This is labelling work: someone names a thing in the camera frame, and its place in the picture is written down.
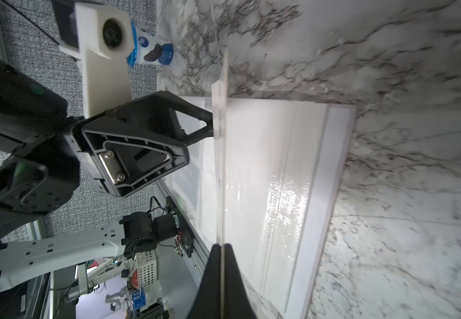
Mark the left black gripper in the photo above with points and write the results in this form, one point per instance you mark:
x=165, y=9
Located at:
x=137, y=143

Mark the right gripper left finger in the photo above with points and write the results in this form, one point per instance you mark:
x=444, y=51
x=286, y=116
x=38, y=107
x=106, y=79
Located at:
x=207, y=303

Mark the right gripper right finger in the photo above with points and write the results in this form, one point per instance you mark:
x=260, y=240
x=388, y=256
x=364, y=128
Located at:
x=235, y=302

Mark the white photo album book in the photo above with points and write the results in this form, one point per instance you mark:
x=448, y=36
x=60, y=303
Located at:
x=272, y=196

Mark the white card grey print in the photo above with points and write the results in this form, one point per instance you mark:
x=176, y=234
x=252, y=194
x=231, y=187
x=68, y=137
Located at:
x=219, y=103

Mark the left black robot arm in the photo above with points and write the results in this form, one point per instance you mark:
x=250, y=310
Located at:
x=41, y=173

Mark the blue lidded cup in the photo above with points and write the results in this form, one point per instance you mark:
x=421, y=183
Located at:
x=149, y=49

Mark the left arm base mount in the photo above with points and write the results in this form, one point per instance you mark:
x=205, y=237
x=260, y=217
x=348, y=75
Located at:
x=143, y=232

